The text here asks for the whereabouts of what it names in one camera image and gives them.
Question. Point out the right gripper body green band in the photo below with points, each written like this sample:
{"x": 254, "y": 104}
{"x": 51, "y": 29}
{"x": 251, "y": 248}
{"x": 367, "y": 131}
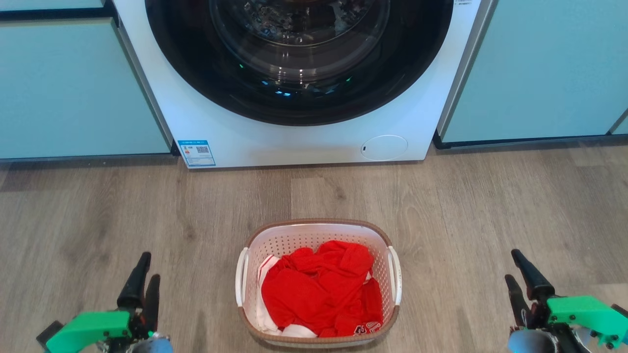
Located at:
{"x": 579, "y": 318}

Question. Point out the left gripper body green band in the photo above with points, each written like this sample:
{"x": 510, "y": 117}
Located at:
{"x": 88, "y": 331}

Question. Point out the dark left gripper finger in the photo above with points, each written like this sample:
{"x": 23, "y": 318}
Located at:
{"x": 152, "y": 301}
{"x": 136, "y": 284}

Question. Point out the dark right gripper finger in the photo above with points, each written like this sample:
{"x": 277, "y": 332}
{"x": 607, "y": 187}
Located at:
{"x": 531, "y": 277}
{"x": 517, "y": 301}

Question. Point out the white laundry basket brown rim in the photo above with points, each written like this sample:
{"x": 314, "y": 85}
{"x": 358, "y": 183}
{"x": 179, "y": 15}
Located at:
{"x": 255, "y": 255}

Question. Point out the blue energy label sticker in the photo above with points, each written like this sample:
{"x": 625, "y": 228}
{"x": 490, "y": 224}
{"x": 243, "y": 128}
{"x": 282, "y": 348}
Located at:
{"x": 196, "y": 153}

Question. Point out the red sports jersey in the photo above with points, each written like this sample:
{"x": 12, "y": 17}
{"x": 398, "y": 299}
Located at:
{"x": 314, "y": 294}

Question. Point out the light teal cabinet wide door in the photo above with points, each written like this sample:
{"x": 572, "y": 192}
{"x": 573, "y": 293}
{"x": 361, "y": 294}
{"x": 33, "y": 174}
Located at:
{"x": 68, "y": 93}

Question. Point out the light teal cabinet black plinth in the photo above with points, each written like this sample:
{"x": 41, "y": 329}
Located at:
{"x": 544, "y": 73}

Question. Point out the black round washing machine door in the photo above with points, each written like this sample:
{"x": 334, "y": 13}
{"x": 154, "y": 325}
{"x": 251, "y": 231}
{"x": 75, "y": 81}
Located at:
{"x": 221, "y": 83}

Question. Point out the white front-load washing machine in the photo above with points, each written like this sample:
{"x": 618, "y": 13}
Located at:
{"x": 304, "y": 142}

